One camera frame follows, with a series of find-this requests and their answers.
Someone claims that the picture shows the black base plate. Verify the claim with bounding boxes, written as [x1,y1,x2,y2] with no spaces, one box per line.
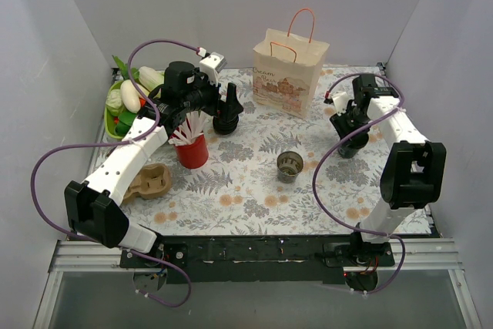
[119,234,395,286]

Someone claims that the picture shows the brown cardboard cup carrier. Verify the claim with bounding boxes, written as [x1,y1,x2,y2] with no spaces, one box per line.
[122,163,172,204]

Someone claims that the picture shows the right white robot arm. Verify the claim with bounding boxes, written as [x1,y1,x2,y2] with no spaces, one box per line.
[324,73,446,266]

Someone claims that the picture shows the green toy cabbage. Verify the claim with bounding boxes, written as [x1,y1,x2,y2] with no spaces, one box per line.
[106,89,124,117]

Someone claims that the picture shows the aluminium rail frame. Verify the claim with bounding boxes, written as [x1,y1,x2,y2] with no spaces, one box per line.
[34,238,481,328]

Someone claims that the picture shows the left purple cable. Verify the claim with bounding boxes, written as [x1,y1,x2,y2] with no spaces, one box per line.
[30,39,209,308]

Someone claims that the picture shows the red straw holder cup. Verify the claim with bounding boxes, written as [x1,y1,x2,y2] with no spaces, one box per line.
[174,134,209,170]

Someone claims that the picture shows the floral table mat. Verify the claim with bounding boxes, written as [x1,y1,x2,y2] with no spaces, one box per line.
[122,66,389,236]

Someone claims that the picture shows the white toy radish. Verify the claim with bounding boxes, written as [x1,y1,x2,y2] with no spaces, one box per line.
[120,79,141,113]

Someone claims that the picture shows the green vegetable basket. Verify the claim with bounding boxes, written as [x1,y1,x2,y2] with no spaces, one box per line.
[104,80,137,139]

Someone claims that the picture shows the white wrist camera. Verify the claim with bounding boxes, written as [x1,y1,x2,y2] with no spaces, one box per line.
[324,91,350,116]
[199,52,227,86]

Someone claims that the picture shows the stack of dark plastic cups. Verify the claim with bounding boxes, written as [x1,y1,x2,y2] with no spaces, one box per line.
[337,134,369,159]

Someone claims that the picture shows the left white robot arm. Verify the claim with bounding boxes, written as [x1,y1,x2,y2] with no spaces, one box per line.
[65,53,243,267]

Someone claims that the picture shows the paper takeout bag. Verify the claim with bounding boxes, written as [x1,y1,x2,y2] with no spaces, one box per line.
[253,28,330,119]

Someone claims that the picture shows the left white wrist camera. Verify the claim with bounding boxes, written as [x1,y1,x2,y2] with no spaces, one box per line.
[199,52,227,86]

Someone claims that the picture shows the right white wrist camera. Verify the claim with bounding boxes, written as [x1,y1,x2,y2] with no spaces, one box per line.
[324,91,350,116]

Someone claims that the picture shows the toy napa cabbage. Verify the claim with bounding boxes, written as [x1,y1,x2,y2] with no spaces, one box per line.
[139,66,164,91]

